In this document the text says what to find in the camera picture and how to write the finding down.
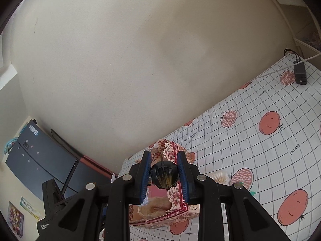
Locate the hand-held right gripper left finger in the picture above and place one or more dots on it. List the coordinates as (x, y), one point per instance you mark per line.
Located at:
(145, 178)

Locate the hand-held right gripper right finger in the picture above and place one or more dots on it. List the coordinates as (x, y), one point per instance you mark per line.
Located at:
(183, 178)

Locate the black hair claw clip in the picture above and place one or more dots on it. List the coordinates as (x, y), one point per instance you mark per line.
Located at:
(164, 175)

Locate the pink floral paper box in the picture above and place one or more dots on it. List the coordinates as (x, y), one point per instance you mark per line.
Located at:
(175, 195)

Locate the bag of cotton swabs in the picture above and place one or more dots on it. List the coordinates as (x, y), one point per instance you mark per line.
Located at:
(220, 177)

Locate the dark blue refrigerator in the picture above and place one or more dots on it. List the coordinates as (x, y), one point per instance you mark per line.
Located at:
(37, 160)

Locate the pink flat board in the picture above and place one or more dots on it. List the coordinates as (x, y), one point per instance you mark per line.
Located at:
(97, 167)

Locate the black flat board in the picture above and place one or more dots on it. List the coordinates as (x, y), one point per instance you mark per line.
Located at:
(65, 143)

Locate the turquoise round decoration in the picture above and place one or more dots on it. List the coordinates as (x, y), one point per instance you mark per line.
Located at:
(10, 145)

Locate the checked fruit print tablecloth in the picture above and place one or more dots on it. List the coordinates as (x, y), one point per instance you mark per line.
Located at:
(250, 150)

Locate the black power adapter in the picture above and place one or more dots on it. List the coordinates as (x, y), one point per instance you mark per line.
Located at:
(299, 72)

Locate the wall sticker chart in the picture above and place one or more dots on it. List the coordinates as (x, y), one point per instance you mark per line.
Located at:
(30, 207)

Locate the flower wall poster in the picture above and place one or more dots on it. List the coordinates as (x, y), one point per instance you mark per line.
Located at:
(15, 218)

